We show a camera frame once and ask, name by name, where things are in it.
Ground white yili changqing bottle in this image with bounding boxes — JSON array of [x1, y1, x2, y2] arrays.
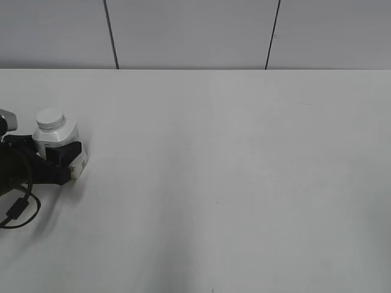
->
[[32, 118, 88, 179]]

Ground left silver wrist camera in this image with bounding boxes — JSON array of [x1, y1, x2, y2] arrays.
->
[[0, 109, 18, 136]]

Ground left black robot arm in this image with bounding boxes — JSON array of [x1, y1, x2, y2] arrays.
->
[[1, 135, 82, 195]]

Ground white bottle cap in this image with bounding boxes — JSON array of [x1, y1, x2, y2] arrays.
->
[[35, 109, 65, 131]]

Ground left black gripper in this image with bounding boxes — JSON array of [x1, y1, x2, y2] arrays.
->
[[1, 135, 82, 195]]

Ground left black camera cable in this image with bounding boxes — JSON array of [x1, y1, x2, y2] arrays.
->
[[0, 146, 42, 230]]

